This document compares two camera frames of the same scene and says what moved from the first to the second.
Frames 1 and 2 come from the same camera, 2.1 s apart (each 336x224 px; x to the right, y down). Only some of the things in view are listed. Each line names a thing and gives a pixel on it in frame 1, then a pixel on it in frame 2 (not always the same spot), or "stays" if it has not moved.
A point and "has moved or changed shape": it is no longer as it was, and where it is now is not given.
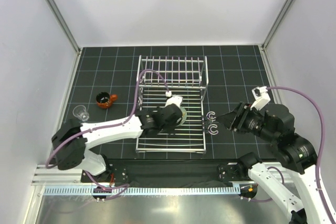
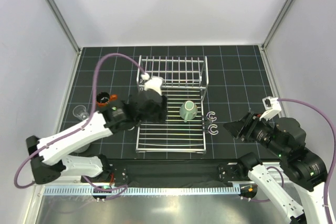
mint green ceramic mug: x=184 y=117 has moved or changed shape
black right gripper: x=236 y=117 to x=244 y=126
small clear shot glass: x=80 y=111 stays
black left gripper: x=170 y=130 to x=161 y=111
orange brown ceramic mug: x=104 y=100 stays
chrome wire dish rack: x=186 y=76 stays
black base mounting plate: x=171 y=172 stays
